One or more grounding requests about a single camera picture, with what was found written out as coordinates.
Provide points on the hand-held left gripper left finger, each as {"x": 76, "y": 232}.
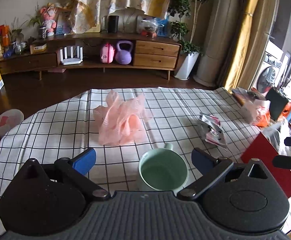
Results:
{"x": 84, "y": 161}

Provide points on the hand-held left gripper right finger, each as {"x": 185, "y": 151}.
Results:
{"x": 203, "y": 162}

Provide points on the red box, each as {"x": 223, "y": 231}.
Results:
{"x": 263, "y": 155}

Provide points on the pink mesh bath loofah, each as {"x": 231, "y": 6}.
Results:
{"x": 120, "y": 122}

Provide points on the foil snack packets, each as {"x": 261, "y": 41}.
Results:
{"x": 213, "y": 130}

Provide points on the black bag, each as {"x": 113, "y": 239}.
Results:
{"x": 276, "y": 103}

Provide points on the mint green cup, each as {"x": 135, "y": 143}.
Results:
{"x": 160, "y": 175}

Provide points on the plastic bag with orange contents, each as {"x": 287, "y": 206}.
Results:
{"x": 256, "y": 110}

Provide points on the black white checkered tablecloth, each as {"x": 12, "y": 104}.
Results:
{"x": 180, "y": 105}

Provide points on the washing machine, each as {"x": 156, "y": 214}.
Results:
{"x": 268, "y": 75}

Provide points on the potted tree in white pot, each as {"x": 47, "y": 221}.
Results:
{"x": 188, "y": 65}

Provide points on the white router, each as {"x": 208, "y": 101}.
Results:
{"x": 71, "y": 57}

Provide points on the pink toy bag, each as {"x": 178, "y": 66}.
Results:
{"x": 107, "y": 53}

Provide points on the purple kettlebell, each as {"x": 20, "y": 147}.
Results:
{"x": 123, "y": 56}

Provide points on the wooden tv cabinet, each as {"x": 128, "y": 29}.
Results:
{"x": 155, "y": 55}

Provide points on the yellow curtain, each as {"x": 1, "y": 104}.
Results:
{"x": 250, "y": 30}

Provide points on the beige standing air conditioner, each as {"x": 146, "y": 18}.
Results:
{"x": 218, "y": 42}

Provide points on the small yellow box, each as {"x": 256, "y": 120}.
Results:
{"x": 38, "y": 48}

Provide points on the small plant in vase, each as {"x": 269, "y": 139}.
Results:
{"x": 41, "y": 30}

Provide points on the black cylinder speaker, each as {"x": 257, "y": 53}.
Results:
{"x": 113, "y": 24}

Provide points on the clear bag with blue items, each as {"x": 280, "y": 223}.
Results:
{"x": 155, "y": 27}

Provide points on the pink plush doll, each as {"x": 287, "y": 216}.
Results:
{"x": 50, "y": 20}

